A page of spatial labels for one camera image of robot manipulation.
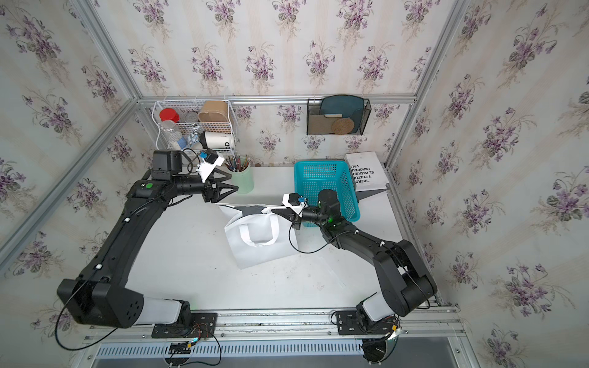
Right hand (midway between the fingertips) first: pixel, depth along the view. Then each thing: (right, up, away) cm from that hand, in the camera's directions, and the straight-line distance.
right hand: (277, 208), depth 76 cm
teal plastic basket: (+14, +12, +39) cm, 43 cm away
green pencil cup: (-17, +13, +22) cm, 31 cm away
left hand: (-13, +9, -5) cm, 16 cm away
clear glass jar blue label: (-43, +28, +14) cm, 53 cm away
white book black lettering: (+40, +14, +32) cm, 53 cm away
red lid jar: (-45, +37, +15) cm, 60 cm away
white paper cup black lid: (-26, +27, +16) cm, 40 cm away
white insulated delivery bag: (-6, -9, -1) cm, 11 cm away
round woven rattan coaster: (+27, +34, +22) cm, 48 cm away
